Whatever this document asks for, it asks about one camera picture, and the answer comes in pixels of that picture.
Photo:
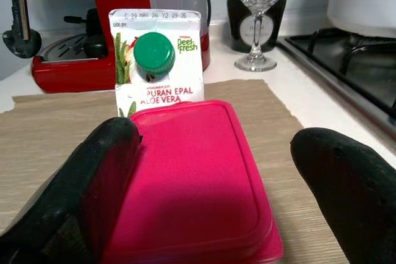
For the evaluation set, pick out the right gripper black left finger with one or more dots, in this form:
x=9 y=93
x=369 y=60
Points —
x=71 y=196

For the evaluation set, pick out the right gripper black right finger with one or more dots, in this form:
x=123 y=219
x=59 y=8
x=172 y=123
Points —
x=355 y=199

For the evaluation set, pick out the beige counter cloth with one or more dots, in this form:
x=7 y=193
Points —
x=46 y=128

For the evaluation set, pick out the steel gas hob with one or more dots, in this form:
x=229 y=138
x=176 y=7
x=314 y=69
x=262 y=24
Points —
x=349 y=57

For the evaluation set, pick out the dark green labelled bottle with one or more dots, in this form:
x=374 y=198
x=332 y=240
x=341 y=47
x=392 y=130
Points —
x=238 y=29

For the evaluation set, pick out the clear wine glass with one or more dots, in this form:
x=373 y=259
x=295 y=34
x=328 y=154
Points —
x=258 y=4

